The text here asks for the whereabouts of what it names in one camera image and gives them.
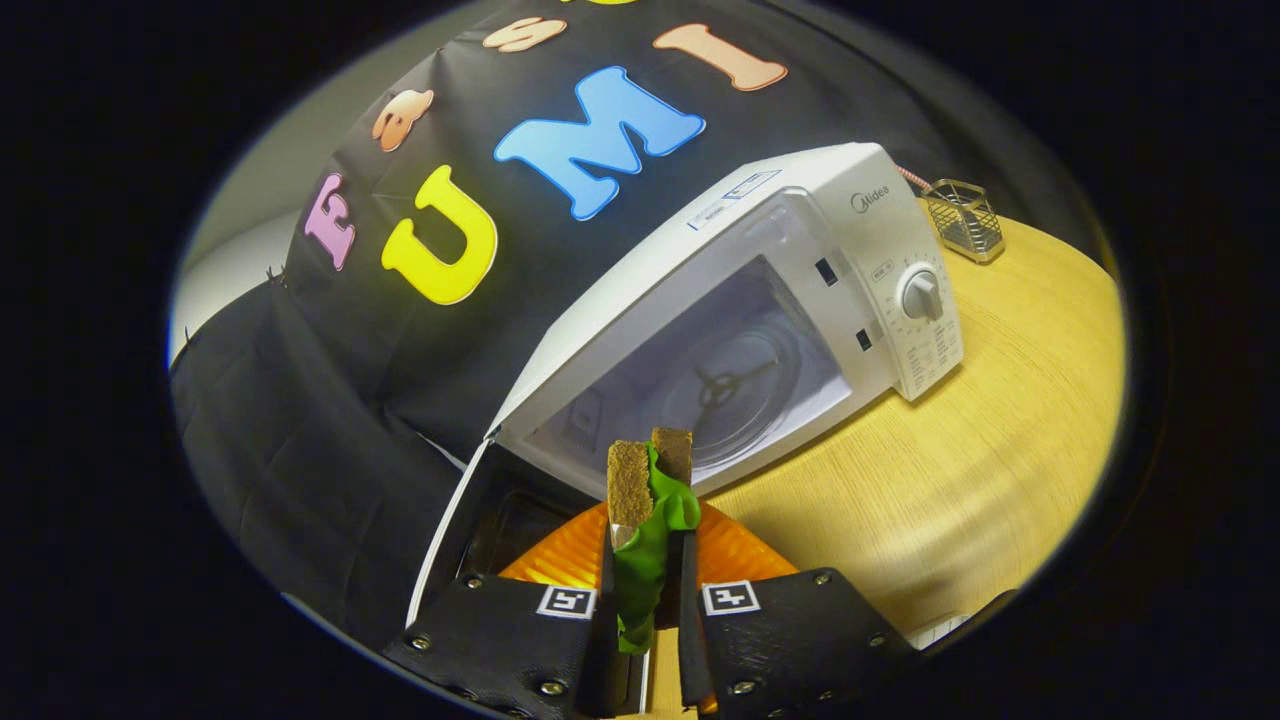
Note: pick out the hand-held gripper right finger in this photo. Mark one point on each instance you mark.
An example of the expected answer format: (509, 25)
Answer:
(690, 660)

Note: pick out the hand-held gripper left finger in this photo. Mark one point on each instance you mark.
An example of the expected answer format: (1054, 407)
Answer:
(610, 670)

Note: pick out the sandwich with green lettuce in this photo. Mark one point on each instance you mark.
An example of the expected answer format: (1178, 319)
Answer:
(645, 560)

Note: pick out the white microwave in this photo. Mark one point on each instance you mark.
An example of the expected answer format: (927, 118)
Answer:
(800, 190)

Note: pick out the pink striped straw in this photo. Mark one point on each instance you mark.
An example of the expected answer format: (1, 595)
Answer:
(912, 179)

